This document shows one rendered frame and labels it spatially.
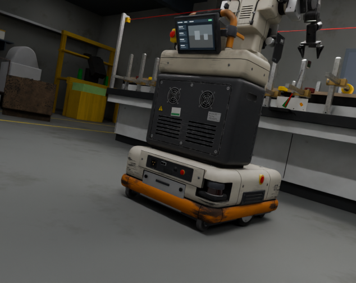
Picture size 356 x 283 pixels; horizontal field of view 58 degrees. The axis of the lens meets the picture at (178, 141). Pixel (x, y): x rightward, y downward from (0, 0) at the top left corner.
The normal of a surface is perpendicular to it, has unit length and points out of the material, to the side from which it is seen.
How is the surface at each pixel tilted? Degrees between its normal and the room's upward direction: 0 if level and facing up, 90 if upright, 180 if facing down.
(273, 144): 90
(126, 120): 90
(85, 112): 90
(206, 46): 115
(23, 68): 90
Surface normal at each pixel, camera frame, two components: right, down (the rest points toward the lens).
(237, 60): -0.66, -0.07
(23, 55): 0.73, 0.18
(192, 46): -0.67, 0.35
